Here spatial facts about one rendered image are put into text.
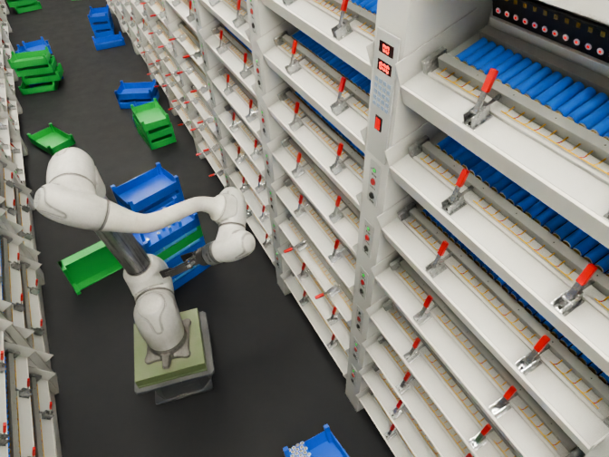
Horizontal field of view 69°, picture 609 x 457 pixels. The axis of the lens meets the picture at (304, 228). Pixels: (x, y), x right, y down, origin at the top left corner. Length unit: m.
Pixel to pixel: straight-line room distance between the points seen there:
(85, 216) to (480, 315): 1.09
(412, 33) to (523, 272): 0.46
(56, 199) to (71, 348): 1.19
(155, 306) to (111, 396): 0.62
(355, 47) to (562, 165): 0.52
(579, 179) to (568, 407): 0.42
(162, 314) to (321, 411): 0.79
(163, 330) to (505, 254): 1.30
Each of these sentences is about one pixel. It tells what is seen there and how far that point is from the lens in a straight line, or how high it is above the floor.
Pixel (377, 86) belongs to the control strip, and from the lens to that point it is 0.98.
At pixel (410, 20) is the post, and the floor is 1.59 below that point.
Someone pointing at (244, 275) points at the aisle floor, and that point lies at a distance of 2.48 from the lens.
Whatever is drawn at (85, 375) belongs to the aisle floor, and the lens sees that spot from 2.37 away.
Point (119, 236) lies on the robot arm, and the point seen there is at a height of 0.77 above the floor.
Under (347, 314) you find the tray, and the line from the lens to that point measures 1.66.
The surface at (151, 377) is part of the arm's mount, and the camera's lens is 1.94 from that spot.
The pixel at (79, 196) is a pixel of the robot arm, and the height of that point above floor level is 1.07.
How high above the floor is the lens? 1.88
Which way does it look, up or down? 44 degrees down
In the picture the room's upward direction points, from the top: 2 degrees counter-clockwise
